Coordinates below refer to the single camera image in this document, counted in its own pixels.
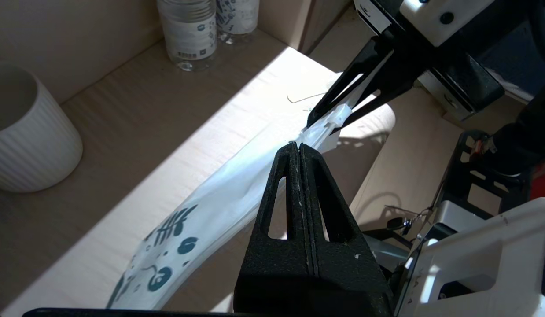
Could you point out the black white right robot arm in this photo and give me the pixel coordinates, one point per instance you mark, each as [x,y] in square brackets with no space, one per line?
[453,17]

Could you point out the clear water bottle black cap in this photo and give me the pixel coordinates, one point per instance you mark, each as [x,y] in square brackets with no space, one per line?
[237,17]
[189,35]

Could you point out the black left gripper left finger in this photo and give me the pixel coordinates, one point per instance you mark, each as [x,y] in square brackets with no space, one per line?
[277,273]

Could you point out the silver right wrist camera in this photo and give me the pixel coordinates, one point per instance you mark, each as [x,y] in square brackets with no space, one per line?
[470,88]

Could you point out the black key bunch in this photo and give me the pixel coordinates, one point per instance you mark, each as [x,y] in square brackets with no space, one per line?
[398,222]

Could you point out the white ribbed ceramic mug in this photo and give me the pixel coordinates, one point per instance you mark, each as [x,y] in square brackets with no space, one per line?
[30,141]

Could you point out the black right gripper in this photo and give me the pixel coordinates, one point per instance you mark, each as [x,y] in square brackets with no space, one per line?
[413,48]

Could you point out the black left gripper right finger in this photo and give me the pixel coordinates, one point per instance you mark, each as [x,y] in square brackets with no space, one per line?
[347,273]

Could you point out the horse print plastic pouch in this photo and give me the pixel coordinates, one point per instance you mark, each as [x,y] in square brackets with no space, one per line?
[211,207]

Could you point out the grey black robot base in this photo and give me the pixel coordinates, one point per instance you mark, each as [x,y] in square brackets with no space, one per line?
[484,264]

